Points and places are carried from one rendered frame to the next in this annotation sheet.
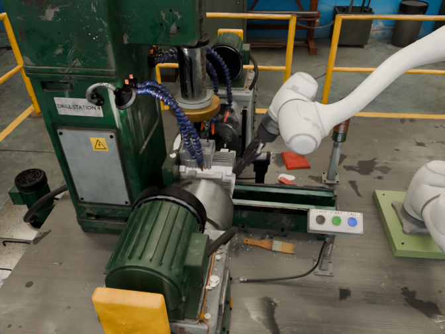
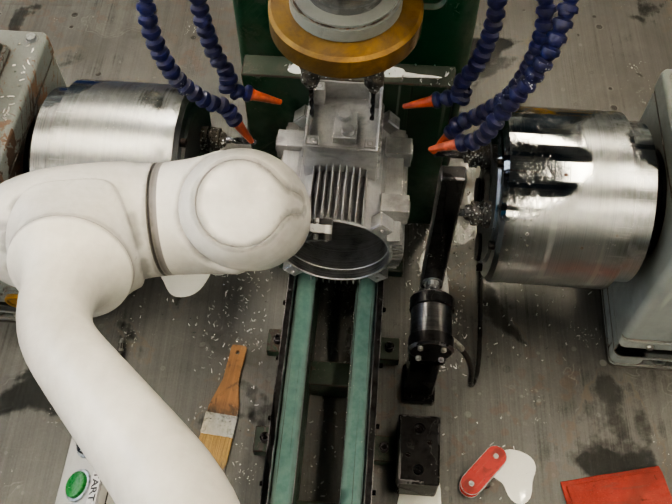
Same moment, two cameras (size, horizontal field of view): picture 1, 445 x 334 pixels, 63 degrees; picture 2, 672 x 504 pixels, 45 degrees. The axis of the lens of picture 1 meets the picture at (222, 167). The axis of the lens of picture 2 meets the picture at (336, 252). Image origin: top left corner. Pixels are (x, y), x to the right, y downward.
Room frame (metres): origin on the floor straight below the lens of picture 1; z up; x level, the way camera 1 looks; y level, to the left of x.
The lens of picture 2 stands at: (1.11, -0.64, 1.98)
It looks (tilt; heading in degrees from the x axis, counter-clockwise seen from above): 58 degrees down; 86
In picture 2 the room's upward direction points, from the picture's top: straight up
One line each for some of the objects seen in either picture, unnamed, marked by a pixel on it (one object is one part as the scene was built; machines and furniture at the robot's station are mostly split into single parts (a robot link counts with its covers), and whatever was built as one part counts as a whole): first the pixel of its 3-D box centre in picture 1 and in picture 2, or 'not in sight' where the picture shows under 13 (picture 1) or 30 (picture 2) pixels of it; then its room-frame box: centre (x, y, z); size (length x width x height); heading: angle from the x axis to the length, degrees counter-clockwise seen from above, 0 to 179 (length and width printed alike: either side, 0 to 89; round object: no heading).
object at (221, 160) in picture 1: (208, 173); (341, 194); (1.16, 0.05, 1.02); 0.20 x 0.19 x 0.19; 81
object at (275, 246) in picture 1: (269, 244); (224, 406); (0.97, -0.18, 0.80); 0.21 x 0.05 x 0.01; 77
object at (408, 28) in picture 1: (408, 24); not in sight; (5.63, -2.81, 0.30); 0.39 x 0.39 x 0.60
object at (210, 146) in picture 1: (198, 154); (344, 131); (1.16, 0.09, 1.11); 0.12 x 0.11 x 0.07; 81
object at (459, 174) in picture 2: (244, 134); (441, 234); (1.27, -0.09, 1.12); 0.04 x 0.03 x 0.26; 82
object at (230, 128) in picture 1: (220, 126); (575, 198); (1.49, 0.01, 1.04); 0.41 x 0.25 x 0.25; 172
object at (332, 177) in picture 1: (338, 142); not in sight; (1.38, -0.52, 1.01); 0.08 x 0.08 x 0.42; 82
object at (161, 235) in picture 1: (176, 289); not in sight; (0.53, 0.11, 1.16); 0.33 x 0.26 x 0.42; 172
